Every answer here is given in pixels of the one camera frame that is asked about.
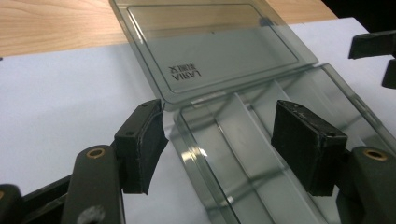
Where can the grey clear plastic storage box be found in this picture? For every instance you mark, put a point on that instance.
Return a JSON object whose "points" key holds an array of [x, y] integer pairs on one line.
{"points": [[218, 56]]}

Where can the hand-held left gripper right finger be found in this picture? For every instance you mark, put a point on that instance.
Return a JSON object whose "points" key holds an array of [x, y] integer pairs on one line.
{"points": [[308, 146]]}

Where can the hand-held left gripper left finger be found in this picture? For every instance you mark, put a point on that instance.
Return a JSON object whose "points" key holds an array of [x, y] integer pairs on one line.
{"points": [[140, 149]]}

